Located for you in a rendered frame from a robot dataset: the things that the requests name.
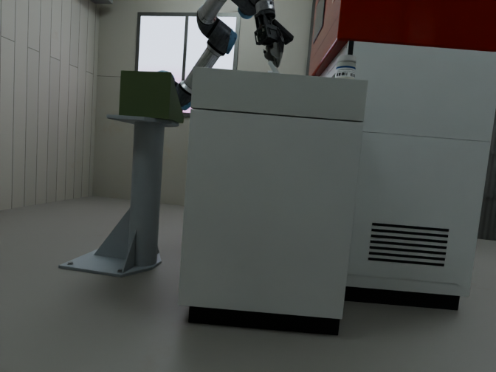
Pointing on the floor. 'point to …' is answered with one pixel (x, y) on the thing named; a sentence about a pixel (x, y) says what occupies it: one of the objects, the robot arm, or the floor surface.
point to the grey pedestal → (119, 234)
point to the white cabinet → (268, 220)
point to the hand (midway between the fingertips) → (278, 64)
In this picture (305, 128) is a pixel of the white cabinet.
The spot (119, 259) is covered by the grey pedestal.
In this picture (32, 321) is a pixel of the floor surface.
